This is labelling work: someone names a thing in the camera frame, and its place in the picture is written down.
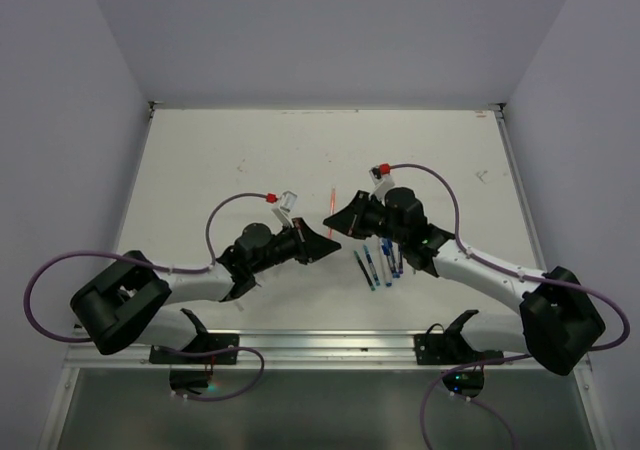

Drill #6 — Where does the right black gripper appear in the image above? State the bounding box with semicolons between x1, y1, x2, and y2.
326;187;408;244

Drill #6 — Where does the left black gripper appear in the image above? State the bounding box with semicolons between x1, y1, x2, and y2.
251;217;340;274

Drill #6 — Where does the orange gel pen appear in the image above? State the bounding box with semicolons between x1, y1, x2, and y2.
327;185;336;240

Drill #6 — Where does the teal dark gel pen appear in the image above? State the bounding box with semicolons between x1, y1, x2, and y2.
353;250;375;291

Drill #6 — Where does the blue cap marker pen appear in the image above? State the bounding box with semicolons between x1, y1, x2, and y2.
378;239;393;287

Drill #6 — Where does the blue clear gel pen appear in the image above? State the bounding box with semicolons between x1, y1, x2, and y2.
381;238;401;278

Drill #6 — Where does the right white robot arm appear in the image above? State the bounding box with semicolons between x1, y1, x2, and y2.
323;187;605;376

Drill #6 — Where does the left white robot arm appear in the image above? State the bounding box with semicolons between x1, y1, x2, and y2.
70;218;341;363

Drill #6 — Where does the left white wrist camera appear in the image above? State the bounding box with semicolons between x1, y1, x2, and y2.
272;191;297;227

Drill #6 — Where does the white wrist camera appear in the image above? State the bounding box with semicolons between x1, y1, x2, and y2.
369;163;395;202
272;191;297;227

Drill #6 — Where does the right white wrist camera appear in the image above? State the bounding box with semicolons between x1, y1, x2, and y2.
369;163;395;202

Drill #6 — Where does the aluminium front rail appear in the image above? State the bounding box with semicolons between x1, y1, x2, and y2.
62;325;589;371

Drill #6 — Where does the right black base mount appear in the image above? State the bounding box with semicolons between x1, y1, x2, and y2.
413;310;504;399

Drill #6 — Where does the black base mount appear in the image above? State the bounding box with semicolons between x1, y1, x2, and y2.
413;310;504;399
150;308;246;402

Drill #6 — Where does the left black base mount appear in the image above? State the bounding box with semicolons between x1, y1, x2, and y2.
150;308;246;402

